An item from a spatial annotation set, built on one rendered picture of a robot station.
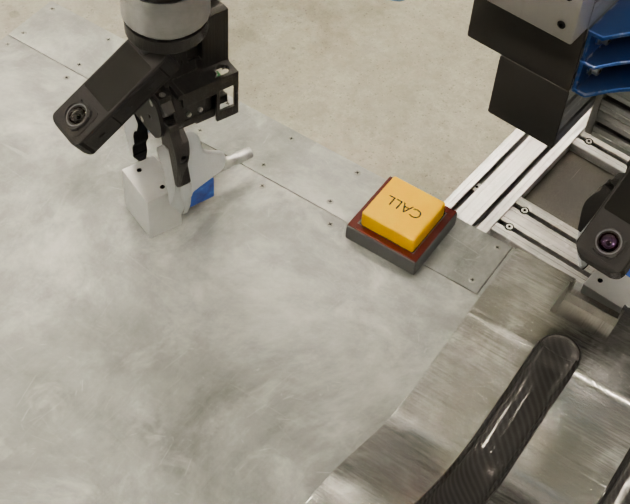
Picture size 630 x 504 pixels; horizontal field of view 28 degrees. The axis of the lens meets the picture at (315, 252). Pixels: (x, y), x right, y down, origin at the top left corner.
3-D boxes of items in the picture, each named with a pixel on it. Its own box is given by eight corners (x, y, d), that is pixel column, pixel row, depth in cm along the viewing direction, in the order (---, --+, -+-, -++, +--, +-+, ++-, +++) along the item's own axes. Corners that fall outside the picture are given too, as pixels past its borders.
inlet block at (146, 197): (237, 154, 129) (237, 117, 125) (263, 185, 127) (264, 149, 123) (125, 205, 124) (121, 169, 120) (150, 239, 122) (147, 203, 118)
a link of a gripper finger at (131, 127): (184, 143, 125) (197, 97, 117) (132, 166, 123) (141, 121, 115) (168, 118, 126) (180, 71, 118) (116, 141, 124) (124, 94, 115)
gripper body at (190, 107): (240, 120, 115) (240, 19, 106) (158, 156, 112) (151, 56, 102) (196, 70, 119) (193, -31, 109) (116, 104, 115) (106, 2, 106)
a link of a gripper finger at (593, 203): (613, 244, 114) (663, 201, 107) (603, 256, 113) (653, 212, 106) (575, 209, 115) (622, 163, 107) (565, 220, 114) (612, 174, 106)
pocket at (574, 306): (565, 301, 113) (573, 276, 110) (617, 329, 112) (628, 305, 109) (541, 334, 111) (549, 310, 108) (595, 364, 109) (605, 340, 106)
